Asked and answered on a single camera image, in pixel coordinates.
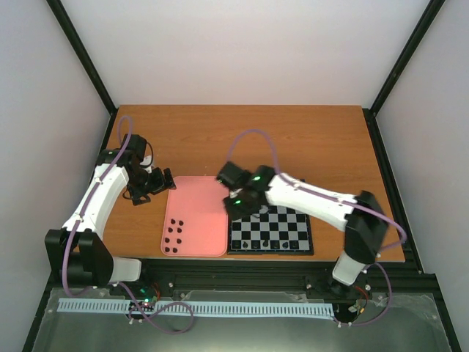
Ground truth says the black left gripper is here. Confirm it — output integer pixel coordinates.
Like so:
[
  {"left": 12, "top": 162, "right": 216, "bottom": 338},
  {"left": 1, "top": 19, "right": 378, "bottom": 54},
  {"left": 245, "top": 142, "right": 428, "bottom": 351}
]
[{"left": 128, "top": 167, "right": 177, "bottom": 205}]

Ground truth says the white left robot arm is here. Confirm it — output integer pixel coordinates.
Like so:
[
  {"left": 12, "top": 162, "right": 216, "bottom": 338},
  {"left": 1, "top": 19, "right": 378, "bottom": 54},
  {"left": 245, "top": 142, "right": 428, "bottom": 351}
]
[{"left": 45, "top": 149, "right": 176, "bottom": 296}]

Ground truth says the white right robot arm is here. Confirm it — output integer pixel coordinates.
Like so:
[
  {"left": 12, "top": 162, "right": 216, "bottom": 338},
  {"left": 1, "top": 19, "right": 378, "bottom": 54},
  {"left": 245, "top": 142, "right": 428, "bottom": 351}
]
[{"left": 216, "top": 162, "right": 388, "bottom": 286}]

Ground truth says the black white chess board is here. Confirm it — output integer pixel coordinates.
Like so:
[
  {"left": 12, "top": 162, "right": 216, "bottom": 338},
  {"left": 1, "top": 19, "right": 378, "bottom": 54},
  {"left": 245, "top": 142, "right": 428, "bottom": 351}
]
[{"left": 227, "top": 205, "right": 314, "bottom": 255}]

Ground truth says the pink plastic tray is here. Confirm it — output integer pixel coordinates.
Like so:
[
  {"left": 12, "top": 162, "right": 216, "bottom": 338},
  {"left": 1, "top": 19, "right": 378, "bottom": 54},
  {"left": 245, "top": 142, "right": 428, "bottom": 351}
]
[{"left": 160, "top": 176, "right": 229, "bottom": 257}]

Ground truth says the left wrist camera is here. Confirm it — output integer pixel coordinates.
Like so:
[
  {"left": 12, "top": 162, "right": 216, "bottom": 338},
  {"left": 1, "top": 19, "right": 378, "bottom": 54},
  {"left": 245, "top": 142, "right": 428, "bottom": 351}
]
[{"left": 122, "top": 133, "right": 154, "bottom": 167}]

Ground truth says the light blue cable duct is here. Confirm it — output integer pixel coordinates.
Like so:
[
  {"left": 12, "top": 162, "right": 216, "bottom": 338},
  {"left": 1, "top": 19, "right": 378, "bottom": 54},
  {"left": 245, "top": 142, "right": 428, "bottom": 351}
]
[{"left": 56, "top": 298, "right": 334, "bottom": 320}]

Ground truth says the black aluminium frame rail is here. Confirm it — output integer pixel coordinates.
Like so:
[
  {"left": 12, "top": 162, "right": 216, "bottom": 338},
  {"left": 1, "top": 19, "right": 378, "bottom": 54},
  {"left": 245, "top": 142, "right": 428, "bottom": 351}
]
[{"left": 129, "top": 259, "right": 443, "bottom": 302}]

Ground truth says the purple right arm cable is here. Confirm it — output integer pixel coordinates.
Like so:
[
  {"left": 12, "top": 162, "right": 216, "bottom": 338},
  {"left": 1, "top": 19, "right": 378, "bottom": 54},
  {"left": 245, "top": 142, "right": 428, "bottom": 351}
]
[{"left": 229, "top": 128, "right": 408, "bottom": 327}]

